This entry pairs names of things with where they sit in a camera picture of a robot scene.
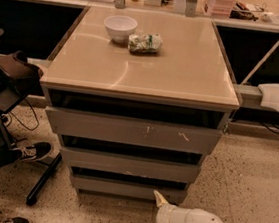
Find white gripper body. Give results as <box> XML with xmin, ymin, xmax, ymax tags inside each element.
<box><xmin>155</xmin><ymin>203</ymin><xmax>178</xmax><ymax>223</ymax></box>

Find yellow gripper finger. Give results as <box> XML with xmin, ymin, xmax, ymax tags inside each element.
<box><xmin>153</xmin><ymin>190</ymin><xmax>168</xmax><ymax>207</ymax></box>

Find grey bottom drawer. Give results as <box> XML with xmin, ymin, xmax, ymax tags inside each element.
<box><xmin>69</xmin><ymin>175</ymin><xmax>188</xmax><ymax>204</ymax></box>

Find grey drawer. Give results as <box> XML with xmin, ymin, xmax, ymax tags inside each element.
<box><xmin>69</xmin><ymin>175</ymin><xmax>188</xmax><ymax>204</ymax></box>
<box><xmin>60</xmin><ymin>147</ymin><xmax>200</xmax><ymax>183</ymax></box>
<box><xmin>46</xmin><ymin>106</ymin><xmax>222</xmax><ymax>155</ymax></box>

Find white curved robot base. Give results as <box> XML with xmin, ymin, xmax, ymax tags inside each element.
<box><xmin>258</xmin><ymin>83</ymin><xmax>279</xmax><ymax>112</ymax></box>

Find grey middle drawer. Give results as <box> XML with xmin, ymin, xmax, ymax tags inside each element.
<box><xmin>60</xmin><ymin>147</ymin><xmax>200</xmax><ymax>183</ymax></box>

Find grey top drawer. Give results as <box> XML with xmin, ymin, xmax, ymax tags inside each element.
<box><xmin>46</xmin><ymin>106</ymin><xmax>222</xmax><ymax>155</ymax></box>

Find grey drawer cabinet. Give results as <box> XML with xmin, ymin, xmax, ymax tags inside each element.
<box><xmin>27</xmin><ymin>0</ymin><xmax>250</xmax><ymax>214</ymax></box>

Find pink plastic drawer box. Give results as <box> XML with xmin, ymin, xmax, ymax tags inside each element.
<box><xmin>204</xmin><ymin>0</ymin><xmax>236</xmax><ymax>18</ymax></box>

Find black white sneaker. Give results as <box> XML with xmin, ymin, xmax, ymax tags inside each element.
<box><xmin>9</xmin><ymin>141</ymin><xmax>53</xmax><ymax>163</ymax></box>

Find green white snack bag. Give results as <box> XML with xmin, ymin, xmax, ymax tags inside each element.
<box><xmin>128</xmin><ymin>34</ymin><xmax>163</xmax><ymax>54</ymax></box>

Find white stick with black tip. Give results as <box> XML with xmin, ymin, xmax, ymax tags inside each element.
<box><xmin>241</xmin><ymin>39</ymin><xmax>279</xmax><ymax>85</ymax></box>

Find white bowl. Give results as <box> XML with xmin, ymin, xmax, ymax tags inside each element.
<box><xmin>103</xmin><ymin>15</ymin><xmax>138</xmax><ymax>43</ymax></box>

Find brown VR headset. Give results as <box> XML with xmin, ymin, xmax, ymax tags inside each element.
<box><xmin>0</xmin><ymin>51</ymin><xmax>43</xmax><ymax>93</ymax></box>

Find black stand with tray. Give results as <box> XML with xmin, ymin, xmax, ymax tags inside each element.
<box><xmin>0</xmin><ymin>26</ymin><xmax>78</xmax><ymax>210</ymax></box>

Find black cable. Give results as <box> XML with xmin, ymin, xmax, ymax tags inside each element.
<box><xmin>6</xmin><ymin>95</ymin><xmax>44</xmax><ymax>133</ymax></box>

